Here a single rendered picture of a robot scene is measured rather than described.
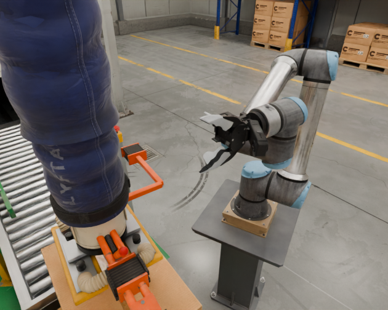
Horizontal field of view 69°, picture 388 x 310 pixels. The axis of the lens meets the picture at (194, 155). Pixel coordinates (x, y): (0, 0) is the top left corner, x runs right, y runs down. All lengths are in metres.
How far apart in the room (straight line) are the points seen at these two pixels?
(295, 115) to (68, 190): 0.64
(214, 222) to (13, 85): 1.22
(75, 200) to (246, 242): 0.98
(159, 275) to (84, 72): 0.81
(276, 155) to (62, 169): 0.59
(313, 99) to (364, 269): 1.67
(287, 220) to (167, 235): 1.19
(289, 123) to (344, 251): 2.01
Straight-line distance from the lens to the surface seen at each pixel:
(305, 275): 2.46
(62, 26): 0.63
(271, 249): 1.54
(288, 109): 0.82
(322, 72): 1.33
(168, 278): 1.17
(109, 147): 0.76
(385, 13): 9.04
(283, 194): 1.44
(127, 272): 0.83
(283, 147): 0.87
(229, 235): 1.56
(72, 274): 1.02
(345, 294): 2.47
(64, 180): 0.79
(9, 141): 3.28
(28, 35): 0.63
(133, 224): 1.07
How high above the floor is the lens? 1.93
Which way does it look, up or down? 33 degrees down
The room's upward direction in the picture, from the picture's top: straight up
